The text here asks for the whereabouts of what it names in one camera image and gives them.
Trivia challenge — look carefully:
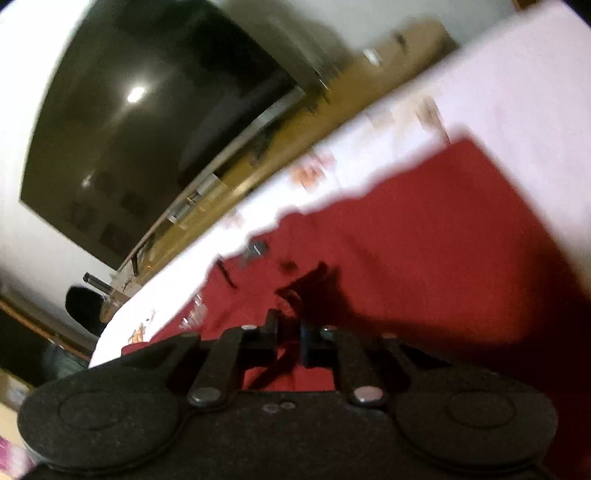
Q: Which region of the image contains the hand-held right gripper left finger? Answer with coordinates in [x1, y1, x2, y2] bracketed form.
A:
[121, 308, 280, 409]

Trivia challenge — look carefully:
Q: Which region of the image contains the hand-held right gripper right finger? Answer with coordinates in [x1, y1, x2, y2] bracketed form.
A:
[299, 320, 455, 409]

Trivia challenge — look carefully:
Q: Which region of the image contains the red garment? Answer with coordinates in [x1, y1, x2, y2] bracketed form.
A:
[150, 138, 591, 480]

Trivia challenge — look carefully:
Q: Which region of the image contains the dark thermos bottle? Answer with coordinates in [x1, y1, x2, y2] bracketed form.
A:
[82, 272, 114, 297]

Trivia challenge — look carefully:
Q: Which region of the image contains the wooden television stand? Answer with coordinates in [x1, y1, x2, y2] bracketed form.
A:
[99, 17, 459, 324]

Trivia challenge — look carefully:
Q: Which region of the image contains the black flat screen television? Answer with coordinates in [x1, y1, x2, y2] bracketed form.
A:
[18, 0, 306, 271]

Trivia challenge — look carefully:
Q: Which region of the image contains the pink floral bed sheet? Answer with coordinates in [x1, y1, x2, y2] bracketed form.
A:
[88, 0, 591, 370]

